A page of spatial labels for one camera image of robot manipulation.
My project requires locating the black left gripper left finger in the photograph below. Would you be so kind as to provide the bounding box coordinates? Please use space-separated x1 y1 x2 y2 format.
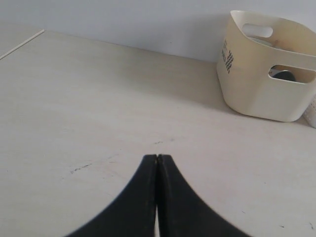
68 155 157 237

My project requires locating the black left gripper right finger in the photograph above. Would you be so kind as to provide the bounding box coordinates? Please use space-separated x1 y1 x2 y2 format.
157 155 249 237

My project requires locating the stainless steel cup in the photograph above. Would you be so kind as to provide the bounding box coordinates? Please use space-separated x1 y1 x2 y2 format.
270 70 296 81

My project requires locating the pale green bowl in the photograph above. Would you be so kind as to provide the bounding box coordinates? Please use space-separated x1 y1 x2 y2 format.
250 37 273 47

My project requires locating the white perforated plastic basket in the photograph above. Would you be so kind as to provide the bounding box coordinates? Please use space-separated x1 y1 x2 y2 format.
304 97 316 128

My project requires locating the cream plastic bin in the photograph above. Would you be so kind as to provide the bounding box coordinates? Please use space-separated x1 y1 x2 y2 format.
216 10 316 122

